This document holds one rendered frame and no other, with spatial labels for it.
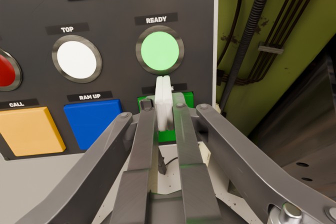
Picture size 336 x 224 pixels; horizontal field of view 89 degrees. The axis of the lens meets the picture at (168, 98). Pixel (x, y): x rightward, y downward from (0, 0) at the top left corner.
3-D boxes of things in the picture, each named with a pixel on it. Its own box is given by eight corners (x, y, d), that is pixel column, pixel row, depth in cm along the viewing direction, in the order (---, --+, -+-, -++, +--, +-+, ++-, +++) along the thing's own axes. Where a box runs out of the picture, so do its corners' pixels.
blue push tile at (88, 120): (129, 145, 26) (118, 101, 23) (80, 150, 26) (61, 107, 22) (131, 138, 28) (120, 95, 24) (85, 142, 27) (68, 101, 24)
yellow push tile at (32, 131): (63, 152, 26) (43, 109, 23) (15, 157, 26) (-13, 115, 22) (69, 144, 28) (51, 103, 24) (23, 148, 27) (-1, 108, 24)
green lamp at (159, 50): (174, 77, 21) (173, 49, 17) (140, 69, 22) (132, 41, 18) (182, 60, 22) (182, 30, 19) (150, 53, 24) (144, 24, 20)
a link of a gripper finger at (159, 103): (167, 131, 15) (158, 132, 15) (165, 98, 22) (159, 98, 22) (163, 101, 14) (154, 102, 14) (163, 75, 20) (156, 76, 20)
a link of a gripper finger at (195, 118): (174, 119, 13) (213, 115, 13) (170, 92, 17) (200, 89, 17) (175, 135, 13) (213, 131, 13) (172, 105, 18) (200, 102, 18)
